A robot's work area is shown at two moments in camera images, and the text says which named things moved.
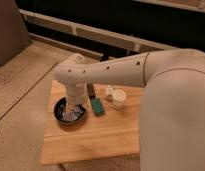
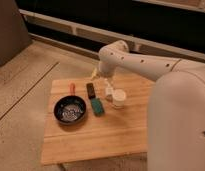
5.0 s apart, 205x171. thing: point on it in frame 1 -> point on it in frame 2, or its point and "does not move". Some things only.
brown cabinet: x=12 y=35 does not move
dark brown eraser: x=91 y=90 does not move
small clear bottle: x=109 y=93 does not move
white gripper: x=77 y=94 -> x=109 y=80
